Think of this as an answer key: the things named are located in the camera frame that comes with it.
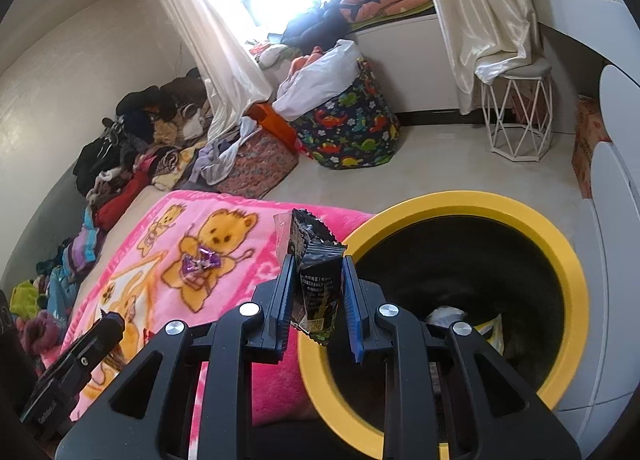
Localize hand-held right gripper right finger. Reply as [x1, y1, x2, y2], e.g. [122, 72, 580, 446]
[341, 259, 581, 460]

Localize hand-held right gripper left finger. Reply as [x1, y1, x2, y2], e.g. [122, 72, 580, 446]
[55, 254, 297, 460]

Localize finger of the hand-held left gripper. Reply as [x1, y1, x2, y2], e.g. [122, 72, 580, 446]
[42, 311, 126, 393]

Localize black snack wrapper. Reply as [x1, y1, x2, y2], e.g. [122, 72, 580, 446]
[290, 208, 348, 345]

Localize yellow-rimmed black trash bin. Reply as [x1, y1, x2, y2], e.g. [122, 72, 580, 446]
[296, 191, 591, 458]

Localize white crumpled paper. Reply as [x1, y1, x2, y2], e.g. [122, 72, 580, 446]
[427, 306, 468, 326]

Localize purple candy wrapper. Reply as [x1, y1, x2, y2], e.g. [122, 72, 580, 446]
[182, 247, 223, 286]

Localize pink printed blanket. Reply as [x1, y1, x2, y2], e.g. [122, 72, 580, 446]
[60, 190, 376, 441]

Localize yellow and white packet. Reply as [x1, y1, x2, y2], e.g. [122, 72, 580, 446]
[472, 315, 504, 356]

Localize floral fabric basket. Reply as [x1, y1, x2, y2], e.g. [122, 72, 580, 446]
[217, 132, 301, 201]

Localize white and lavender garment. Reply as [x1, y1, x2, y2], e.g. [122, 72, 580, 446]
[192, 117, 263, 186]

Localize dinosaur print fabric basket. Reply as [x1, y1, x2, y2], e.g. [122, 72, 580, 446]
[290, 60, 402, 171]

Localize pile of clothes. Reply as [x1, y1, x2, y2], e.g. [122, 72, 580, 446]
[10, 67, 211, 356]

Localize orange bag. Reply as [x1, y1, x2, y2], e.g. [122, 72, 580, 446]
[247, 102, 303, 151]

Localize white and red clothes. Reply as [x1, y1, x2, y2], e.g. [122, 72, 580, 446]
[247, 35, 296, 68]

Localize dark jacket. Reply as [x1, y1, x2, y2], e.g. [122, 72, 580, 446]
[281, 5, 351, 48]

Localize orange cardboard box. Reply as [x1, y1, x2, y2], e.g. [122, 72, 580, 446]
[571, 95, 613, 198]

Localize cream curtain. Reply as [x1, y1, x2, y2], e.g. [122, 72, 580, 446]
[412, 0, 541, 116]
[135, 0, 273, 143]

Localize green mat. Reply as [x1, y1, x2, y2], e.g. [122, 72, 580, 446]
[350, 2, 436, 31]

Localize white wire stool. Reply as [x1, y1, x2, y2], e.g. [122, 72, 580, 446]
[481, 62, 553, 162]

